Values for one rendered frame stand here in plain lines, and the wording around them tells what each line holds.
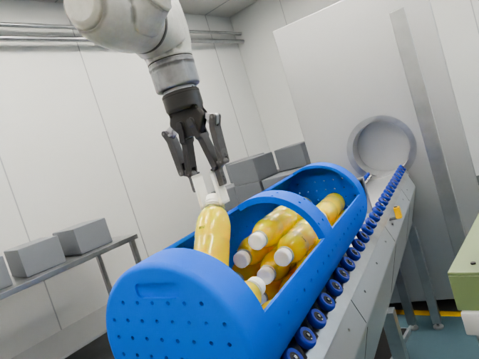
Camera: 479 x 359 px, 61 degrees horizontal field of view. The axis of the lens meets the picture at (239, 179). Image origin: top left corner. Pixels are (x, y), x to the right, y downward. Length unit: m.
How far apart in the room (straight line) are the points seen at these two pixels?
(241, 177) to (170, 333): 4.03
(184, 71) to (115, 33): 0.18
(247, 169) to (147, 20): 3.96
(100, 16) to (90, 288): 3.98
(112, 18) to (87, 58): 4.38
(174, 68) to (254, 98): 6.10
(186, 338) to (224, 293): 0.10
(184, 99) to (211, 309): 0.39
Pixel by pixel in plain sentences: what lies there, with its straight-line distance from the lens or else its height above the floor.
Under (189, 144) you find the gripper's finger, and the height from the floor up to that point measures 1.40.
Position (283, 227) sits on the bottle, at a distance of 1.00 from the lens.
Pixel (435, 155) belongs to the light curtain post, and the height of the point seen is 1.08.
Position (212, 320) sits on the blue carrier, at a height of 1.14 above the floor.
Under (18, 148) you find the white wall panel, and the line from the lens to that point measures 4.34.
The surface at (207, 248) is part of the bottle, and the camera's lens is 0.75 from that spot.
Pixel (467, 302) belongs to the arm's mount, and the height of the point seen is 1.01.
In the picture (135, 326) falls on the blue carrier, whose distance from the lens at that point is 0.72.
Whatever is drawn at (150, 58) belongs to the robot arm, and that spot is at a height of 1.57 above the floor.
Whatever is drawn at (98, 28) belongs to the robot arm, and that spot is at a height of 1.58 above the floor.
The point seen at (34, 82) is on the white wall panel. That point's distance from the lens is 4.62.
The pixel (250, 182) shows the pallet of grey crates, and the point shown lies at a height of 0.93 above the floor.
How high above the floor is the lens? 1.36
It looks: 4 degrees down
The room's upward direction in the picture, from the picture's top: 17 degrees counter-clockwise
